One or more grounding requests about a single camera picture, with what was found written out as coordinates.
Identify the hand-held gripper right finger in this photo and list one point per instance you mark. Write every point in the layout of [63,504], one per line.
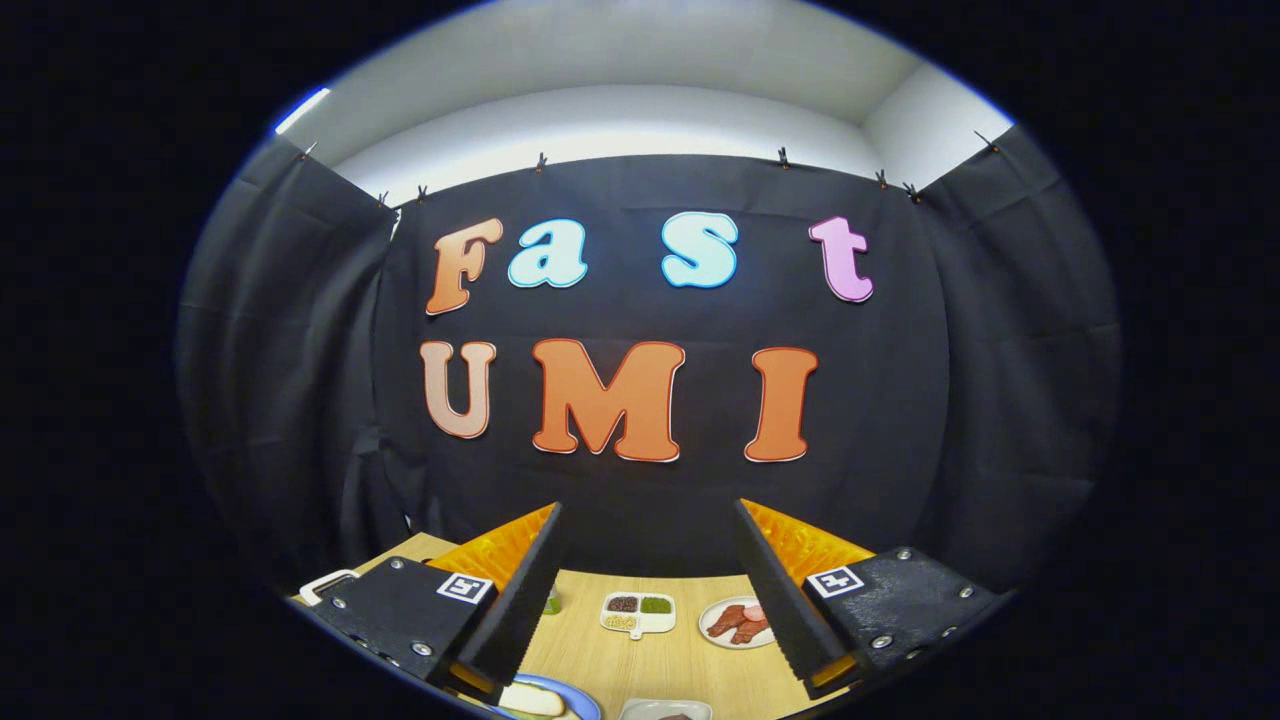
[900,600]

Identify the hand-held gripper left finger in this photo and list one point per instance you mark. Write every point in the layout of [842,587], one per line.
[400,610]

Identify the white bread slice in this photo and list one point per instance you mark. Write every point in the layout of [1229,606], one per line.
[530,700]

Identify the white toaster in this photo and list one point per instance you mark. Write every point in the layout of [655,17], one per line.
[308,592]

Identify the red ham slice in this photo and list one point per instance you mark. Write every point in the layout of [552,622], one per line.
[754,612]

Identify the green drink bottle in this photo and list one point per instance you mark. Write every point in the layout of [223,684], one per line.
[552,603]

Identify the brown meat slice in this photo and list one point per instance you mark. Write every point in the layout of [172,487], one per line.
[750,633]
[725,620]

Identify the white oval plate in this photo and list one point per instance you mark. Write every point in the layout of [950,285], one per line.
[718,641]

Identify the blue plate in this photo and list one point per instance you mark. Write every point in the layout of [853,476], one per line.
[585,705]

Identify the pile of yellow soybeans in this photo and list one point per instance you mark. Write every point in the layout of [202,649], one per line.
[620,622]

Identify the pile of dark beans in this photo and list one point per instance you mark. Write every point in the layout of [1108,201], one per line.
[622,604]

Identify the pile of green beans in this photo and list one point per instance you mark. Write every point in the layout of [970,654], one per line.
[655,605]

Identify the white divided dish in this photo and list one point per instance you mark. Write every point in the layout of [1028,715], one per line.
[655,624]

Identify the white square plate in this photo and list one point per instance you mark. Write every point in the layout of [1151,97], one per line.
[640,712]

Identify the row of black cloth clips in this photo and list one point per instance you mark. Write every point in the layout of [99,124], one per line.
[783,157]

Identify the ceiling light strip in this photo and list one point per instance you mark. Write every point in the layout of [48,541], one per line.
[302,110]

